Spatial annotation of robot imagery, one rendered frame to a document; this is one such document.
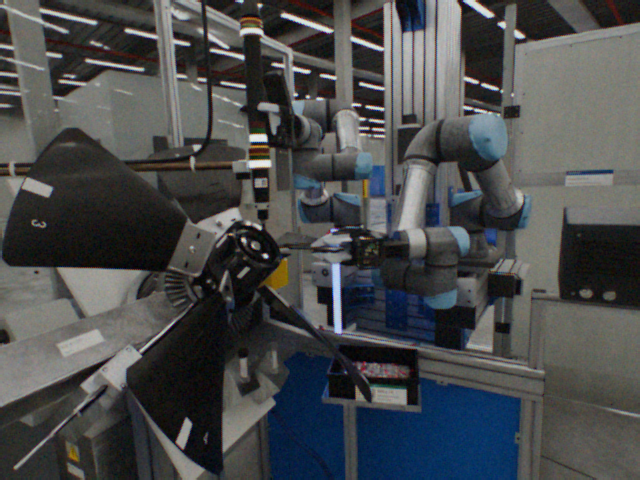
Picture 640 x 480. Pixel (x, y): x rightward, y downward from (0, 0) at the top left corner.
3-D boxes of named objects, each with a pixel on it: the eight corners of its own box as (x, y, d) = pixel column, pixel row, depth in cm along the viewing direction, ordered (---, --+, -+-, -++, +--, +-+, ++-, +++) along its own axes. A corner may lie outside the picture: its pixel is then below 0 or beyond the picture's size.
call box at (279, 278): (233, 291, 132) (231, 260, 130) (252, 283, 140) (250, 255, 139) (272, 296, 124) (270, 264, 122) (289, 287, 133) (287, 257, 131)
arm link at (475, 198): (457, 225, 149) (457, 189, 147) (493, 227, 141) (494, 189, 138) (444, 229, 140) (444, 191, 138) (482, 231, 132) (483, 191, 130)
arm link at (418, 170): (403, 115, 109) (361, 281, 100) (440, 110, 102) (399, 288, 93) (419, 136, 118) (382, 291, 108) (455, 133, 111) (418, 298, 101)
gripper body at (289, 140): (286, 144, 84) (305, 147, 96) (284, 103, 83) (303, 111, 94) (255, 146, 87) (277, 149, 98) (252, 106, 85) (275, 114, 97)
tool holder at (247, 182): (234, 210, 78) (231, 161, 76) (237, 208, 85) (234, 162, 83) (279, 208, 79) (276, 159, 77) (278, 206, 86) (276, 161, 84)
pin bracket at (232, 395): (203, 388, 78) (227, 369, 74) (224, 379, 83) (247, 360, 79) (216, 416, 77) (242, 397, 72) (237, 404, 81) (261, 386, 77)
